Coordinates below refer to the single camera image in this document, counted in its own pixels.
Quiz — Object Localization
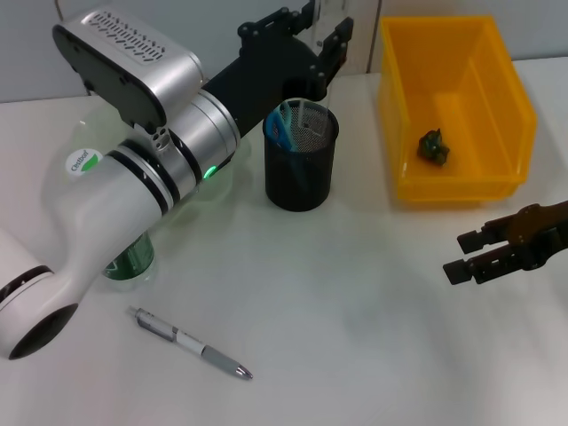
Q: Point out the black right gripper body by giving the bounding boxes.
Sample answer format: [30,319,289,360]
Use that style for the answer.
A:
[508,201,568,272]

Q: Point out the green plastic wrapper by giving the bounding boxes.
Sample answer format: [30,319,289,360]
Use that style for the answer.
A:
[418,127,452,166]

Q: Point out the grey silver ballpoint pen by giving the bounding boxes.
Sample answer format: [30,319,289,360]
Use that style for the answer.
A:
[127,304,255,381]

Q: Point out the yellow plastic bin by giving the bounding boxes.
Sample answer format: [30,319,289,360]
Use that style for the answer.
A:
[377,15,539,209]

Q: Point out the silver black wrist camera box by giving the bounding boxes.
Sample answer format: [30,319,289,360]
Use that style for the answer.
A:
[51,11,204,130]

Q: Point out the clear water bottle green label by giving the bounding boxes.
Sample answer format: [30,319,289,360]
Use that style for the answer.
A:
[66,148,157,290]

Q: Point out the clear plastic ruler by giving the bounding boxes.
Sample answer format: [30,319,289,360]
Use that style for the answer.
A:
[297,0,347,139]

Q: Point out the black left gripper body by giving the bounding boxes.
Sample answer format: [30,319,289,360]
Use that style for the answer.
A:
[206,25,333,138]

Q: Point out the blue scissors with sheath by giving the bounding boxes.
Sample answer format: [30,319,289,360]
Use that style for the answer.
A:
[264,100,312,193]

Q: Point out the black mesh pen cup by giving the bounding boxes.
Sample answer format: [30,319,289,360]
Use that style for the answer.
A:
[263,100,341,213]

